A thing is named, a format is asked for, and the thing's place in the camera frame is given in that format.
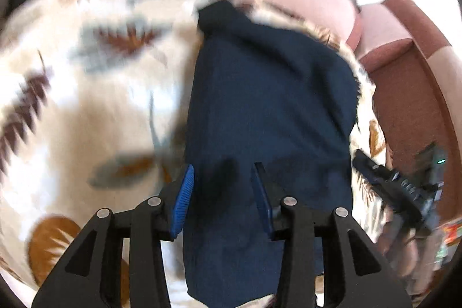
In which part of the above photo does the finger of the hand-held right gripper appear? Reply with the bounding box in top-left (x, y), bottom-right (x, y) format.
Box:
top-left (352, 148), bottom-right (399, 198)

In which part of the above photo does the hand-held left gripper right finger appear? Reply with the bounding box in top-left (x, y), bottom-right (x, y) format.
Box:
top-left (251, 162), bottom-right (412, 308)

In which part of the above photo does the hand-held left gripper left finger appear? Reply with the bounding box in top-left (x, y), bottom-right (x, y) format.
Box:
top-left (31, 164), bottom-right (195, 308)

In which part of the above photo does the navy blue jacket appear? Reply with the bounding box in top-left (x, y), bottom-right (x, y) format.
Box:
top-left (182, 0), bottom-right (359, 308)

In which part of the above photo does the person's right hand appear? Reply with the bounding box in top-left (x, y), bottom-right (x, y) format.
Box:
top-left (377, 210), bottom-right (421, 280)

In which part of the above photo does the colourful printed box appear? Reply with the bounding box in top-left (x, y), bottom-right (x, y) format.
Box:
top-left (435, 221), bottom-right (462, 270)

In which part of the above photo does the white leaf-print blanket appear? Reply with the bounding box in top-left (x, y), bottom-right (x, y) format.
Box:
top-left (0, 0), bottom-right (390, 308)

